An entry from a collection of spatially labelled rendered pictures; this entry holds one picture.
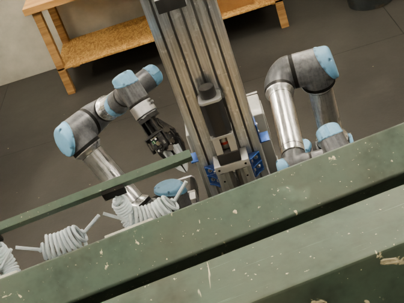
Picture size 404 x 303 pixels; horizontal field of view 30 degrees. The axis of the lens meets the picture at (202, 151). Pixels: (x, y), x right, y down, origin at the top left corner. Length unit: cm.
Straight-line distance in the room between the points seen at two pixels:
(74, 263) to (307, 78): 128
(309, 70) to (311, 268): 166
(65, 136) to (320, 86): 91
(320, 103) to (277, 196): 120
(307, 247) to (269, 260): 5
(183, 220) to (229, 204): 9
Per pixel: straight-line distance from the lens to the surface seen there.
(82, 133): 275
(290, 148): 230
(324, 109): 263
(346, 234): 92
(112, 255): 145
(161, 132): 231
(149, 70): 251
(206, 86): 273
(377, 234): 91
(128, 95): 234
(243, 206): 144
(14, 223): 163
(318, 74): 251
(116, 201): 162
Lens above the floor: 279
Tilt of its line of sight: 31 degrees down
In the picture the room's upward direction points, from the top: 20 degrees counter-clockwise
